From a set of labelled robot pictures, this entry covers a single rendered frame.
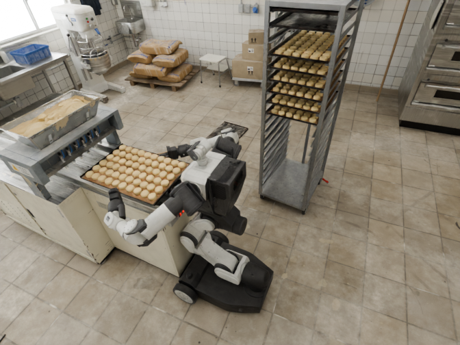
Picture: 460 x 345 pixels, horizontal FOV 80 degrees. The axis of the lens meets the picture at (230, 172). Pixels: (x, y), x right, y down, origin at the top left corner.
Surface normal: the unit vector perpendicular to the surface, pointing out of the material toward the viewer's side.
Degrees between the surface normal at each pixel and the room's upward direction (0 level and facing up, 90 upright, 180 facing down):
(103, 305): 0
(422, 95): 91
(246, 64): 86
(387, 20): 90
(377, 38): 90
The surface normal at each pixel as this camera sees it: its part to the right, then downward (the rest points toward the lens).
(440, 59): -0.40, 0.62
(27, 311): -0.04, -0.75
